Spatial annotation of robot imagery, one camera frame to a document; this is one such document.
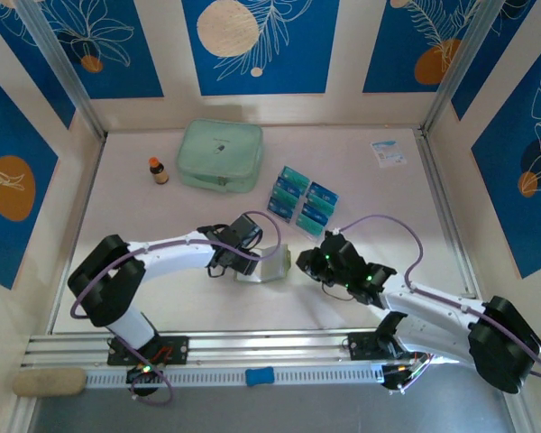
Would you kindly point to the blue clip on rail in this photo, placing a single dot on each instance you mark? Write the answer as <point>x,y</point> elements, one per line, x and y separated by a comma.
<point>260,377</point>

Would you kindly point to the aluminium corner post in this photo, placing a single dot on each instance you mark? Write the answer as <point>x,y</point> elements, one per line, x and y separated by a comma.
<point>462,67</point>
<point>63,72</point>

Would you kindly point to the mint green zip pouch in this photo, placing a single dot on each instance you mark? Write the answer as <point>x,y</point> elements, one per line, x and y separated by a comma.
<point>218,153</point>

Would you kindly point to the aluminium front rail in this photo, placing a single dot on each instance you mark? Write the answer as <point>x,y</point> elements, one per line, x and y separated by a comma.
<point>275,343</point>

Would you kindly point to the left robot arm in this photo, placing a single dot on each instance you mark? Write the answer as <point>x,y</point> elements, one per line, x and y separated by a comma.
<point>176,257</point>

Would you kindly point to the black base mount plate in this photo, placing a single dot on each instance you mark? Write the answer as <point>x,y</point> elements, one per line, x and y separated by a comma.
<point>180,349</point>
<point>360,347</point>

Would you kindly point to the brown bottle orange cap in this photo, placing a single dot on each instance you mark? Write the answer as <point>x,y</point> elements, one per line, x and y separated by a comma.
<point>159,173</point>

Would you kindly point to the blue credit card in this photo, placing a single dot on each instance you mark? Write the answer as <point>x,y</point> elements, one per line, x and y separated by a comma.
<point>280,209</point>
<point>323,191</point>
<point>315,213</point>
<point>288,186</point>

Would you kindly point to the blue floral wall panel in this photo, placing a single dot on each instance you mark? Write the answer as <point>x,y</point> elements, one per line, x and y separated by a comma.
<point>509,45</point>
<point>27,126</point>
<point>306,67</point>
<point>20,43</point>
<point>387,45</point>
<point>126,54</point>
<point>500,203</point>

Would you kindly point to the black electronics board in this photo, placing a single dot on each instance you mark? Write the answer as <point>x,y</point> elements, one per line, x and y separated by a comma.
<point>397,379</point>
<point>151,376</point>

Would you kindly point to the white blue sachet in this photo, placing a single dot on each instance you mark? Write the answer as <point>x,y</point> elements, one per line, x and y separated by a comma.
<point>389,154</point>

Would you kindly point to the blue packets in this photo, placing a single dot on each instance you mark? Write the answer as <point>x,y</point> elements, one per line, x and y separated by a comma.
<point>307,233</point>

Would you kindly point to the beige foam block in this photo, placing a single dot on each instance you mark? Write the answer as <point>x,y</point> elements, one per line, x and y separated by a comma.
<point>49,382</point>

